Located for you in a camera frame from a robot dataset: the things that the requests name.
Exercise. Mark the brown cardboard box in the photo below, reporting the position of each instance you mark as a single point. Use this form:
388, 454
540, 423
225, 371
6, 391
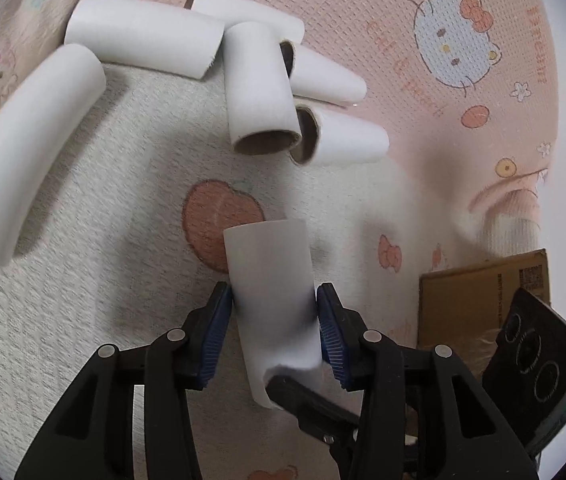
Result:
463, 300

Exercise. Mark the white paper tube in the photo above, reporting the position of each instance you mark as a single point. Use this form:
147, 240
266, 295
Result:
255, 85
138, 35
253, 10
328, 77
273, 285
23, 150
348, 137

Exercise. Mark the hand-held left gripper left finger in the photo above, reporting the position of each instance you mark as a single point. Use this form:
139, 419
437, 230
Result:
215, 330

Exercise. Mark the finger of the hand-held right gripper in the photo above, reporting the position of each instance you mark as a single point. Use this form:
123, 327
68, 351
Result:
308, 402

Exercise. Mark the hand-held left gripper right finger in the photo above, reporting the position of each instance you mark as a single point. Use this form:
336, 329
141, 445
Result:
332, 340

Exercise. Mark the pink cartoon printed blanket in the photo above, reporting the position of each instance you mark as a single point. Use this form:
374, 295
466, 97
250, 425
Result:
113, 260

